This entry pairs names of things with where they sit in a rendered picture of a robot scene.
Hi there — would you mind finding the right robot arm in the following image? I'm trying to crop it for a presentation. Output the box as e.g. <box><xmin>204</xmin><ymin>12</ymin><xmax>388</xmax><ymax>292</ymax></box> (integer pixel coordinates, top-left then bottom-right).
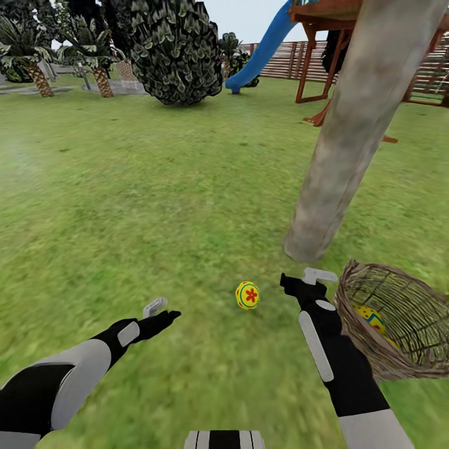
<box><xmin>280</xmin><ymin>268</ymin><xmax>415</xmax><ymax>449</ymax></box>

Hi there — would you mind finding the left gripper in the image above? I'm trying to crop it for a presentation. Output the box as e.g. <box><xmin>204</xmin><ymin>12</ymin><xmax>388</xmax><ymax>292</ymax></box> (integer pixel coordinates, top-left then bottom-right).
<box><xmin>142</xmin><ymin>310</ymin><xmax>180</xmax><ymax>340</ymax></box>

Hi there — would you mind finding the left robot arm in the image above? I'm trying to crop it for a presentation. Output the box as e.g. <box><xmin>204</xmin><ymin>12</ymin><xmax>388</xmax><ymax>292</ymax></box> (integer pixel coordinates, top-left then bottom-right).
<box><xmin>0</xmin><ymin>297</ymin><xmax>180</xmax><ymax>449</ymax></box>

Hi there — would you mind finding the easter egg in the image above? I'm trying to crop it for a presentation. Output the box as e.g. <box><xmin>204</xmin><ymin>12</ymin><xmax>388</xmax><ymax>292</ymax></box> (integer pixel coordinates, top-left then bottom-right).
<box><xmin>235</xmin><ymin>281</ymin><xmax>260</xmax><ymax>310</ymax></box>
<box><xmin>353</xmin><ymin>305</ymin><xmax>387</xmax><ymax>334</ymax></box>

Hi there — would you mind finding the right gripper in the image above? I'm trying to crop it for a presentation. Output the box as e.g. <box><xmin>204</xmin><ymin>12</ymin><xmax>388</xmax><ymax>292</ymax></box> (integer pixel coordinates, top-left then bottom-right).
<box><xmin>280</xmin><ymin>273</ymin><xmax>326</xmax><ymax>299</ymax></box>

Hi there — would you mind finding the robot trunk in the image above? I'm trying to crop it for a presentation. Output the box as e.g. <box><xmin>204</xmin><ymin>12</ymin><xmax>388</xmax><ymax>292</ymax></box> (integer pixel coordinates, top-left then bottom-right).
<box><xmin>184</xmin><ymin>430</ymin><xmax>265</xmax><ymax>449</ymax></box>

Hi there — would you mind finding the wicker basket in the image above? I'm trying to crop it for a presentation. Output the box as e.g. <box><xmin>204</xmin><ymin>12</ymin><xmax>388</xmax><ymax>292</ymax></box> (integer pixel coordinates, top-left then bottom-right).
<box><xmin>331</xmin><ymin>257</ymin><xmax>449</xmax><ymax>382</ymax></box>

